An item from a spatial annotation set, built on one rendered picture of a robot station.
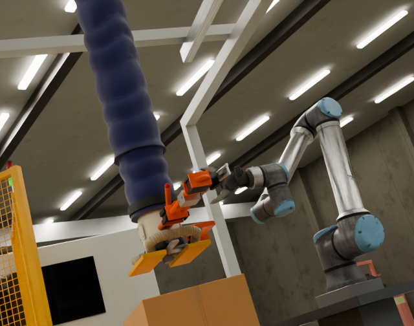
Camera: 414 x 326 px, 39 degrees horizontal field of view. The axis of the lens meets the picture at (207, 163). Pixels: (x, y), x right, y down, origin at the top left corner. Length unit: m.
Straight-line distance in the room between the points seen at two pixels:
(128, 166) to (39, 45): 2.38
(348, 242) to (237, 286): 0.60
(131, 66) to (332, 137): 0.96
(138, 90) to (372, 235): 1.20
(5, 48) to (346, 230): 3.06
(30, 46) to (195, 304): 3.03
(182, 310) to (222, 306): 0.15
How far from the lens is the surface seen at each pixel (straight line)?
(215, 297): 2.21
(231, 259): 6.09
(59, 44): 4.79
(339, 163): 2.69
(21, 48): 4.75
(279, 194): 2.43
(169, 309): 2.16
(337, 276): 2.70
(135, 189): 2.51
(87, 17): 2.89
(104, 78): 2.72
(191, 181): 1.94
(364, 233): 2.57
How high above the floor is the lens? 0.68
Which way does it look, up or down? 18 degrees up
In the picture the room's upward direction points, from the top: 17 degrees counter-clockwise
